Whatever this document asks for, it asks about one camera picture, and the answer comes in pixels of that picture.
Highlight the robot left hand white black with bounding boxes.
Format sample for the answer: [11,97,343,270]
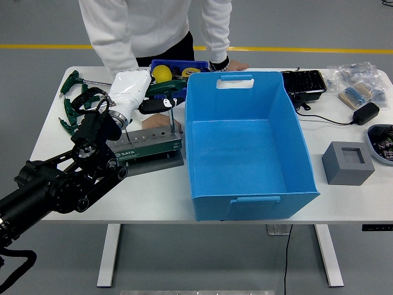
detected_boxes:
[107,69,179,122]

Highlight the person's right hand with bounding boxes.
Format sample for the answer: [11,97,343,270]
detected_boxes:
[141,112,182,130]

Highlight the person's left hand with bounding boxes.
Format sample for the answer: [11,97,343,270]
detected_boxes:
[228,60,249,72]

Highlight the green grey wrench holder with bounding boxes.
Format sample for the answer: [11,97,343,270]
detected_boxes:
[107,125,182,162]

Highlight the large green T-handle hex wrench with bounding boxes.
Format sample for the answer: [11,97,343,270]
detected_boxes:
[144,79,188,135]

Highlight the black and white wristband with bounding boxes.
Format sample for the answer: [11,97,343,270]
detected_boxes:
[209,55,230,72]

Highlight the yellow lemon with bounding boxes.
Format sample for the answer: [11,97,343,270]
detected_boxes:
[152,65,172,83]

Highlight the small dark blue bin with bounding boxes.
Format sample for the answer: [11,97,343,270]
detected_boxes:
[149,59,211,101]

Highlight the person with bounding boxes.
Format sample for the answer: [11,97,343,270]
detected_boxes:
[78,0,249,130]

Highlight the black plastic tray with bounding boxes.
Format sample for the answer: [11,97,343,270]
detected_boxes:
[281,69,328,103]

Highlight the large light blue bin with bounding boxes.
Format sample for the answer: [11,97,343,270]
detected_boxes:
[184,71,321,222]

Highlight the clear bags of small parts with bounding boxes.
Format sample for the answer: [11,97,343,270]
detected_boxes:
[325,61,387,104]

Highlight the blue resistor strip bundle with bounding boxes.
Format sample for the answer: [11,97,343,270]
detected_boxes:
[338,82,374,109]

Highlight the black power adapter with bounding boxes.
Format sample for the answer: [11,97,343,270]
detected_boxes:
[352,102,381,126]

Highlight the white table leg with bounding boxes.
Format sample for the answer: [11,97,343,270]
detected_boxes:
[96,224,122,288]
[314,224,344,288]

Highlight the grey block with square recess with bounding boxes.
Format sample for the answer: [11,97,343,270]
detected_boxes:
[321,141,376,186]

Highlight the light blue rimmed bowl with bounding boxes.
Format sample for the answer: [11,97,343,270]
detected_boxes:
[367,124,393,167]

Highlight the black circuit boards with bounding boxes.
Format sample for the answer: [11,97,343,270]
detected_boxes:
[370,125,393,160]

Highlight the black table control panel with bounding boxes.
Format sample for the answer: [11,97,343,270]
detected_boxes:
[361,224,393,232]

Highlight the grey metal base plate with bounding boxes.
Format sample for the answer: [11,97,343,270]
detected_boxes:
[122,150,186,178]

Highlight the black strap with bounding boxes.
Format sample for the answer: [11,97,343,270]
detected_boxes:
[291,93,311,111]

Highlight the black adapter cord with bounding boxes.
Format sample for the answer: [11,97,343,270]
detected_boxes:
[294,104,357,126]

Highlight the black hanging cable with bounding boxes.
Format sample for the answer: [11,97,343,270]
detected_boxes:
[282,225,293,295]

